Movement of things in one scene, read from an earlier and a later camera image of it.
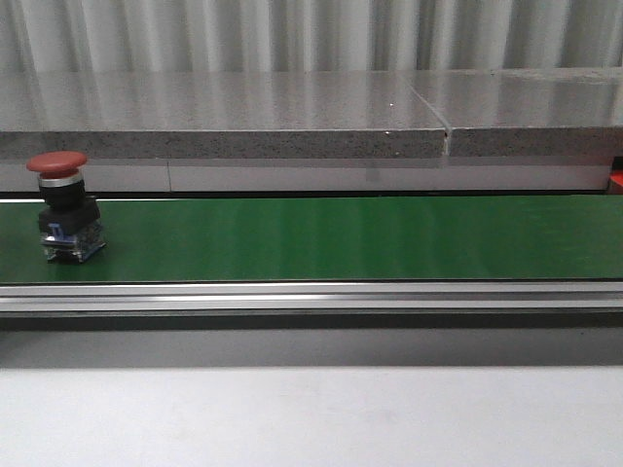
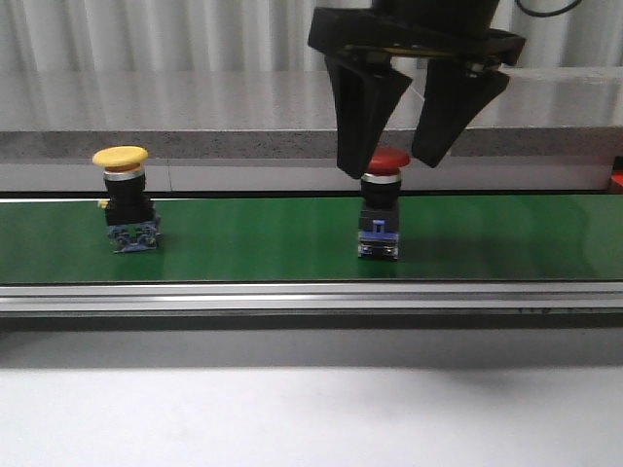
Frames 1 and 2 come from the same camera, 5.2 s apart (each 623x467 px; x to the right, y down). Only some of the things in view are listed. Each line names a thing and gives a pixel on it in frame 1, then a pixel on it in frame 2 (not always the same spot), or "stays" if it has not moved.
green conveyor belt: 329,239 stays
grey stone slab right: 541,112 stays
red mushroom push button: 69,219 -> 379,234
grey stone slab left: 217,115 stays
